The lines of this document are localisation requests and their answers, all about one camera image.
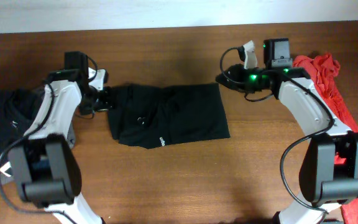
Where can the navy hoodie with white letters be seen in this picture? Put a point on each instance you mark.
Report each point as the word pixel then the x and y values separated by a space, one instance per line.
pixel 18 109

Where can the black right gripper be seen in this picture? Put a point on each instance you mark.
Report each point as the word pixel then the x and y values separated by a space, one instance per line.
pixel 236 72

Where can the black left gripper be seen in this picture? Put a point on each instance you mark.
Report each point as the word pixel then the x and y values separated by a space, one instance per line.
pixel 108 102

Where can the red crumpled garment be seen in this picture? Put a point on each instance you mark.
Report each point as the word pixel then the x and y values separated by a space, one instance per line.
pixel 323 69

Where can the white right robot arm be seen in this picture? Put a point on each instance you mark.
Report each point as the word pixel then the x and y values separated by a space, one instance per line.
pixel 328 177

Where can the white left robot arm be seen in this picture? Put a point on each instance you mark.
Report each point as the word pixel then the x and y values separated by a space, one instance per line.
pixel 45 171

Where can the black polo shirt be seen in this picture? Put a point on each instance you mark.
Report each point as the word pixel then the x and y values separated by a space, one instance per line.
pixel 150 117

